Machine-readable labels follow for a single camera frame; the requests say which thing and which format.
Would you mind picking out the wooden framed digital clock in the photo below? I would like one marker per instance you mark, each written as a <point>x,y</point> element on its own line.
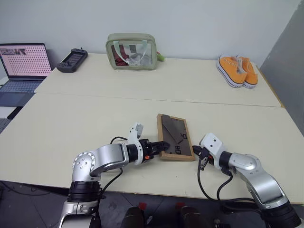
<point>177,140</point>

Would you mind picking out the dark rounded shape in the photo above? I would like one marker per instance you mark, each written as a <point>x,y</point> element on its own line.
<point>191,217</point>
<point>133,217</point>

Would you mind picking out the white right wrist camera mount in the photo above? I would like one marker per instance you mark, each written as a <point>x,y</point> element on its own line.
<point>212,145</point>

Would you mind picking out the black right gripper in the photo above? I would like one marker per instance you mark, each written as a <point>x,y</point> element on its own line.
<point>205,156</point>

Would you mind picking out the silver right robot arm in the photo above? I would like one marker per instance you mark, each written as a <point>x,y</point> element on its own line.
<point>259,178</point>

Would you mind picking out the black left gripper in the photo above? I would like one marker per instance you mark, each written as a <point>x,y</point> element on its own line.
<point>147,149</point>

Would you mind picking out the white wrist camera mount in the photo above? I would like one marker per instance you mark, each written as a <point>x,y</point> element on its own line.
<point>135,133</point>
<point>212,145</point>

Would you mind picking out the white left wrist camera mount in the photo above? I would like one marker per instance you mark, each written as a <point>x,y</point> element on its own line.
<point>135,133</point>

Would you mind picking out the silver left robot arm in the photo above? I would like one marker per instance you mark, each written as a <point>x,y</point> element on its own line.
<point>107,156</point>

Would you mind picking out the orange canvas sneaker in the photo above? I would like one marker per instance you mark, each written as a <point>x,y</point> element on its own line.
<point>231,70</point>
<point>250,73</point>

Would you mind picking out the open laptop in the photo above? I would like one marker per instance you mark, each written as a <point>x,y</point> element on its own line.
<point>22,69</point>

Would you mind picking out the red cloth in bag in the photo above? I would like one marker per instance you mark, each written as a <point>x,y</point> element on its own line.
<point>120,58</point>

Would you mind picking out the black handheld controller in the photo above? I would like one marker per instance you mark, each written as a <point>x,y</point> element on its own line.
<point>71,60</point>

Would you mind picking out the clear green toiletry bag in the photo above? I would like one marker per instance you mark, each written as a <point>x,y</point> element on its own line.
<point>131,52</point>

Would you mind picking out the green zipper pull tag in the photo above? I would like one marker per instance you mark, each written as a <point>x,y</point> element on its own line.
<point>161,57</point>

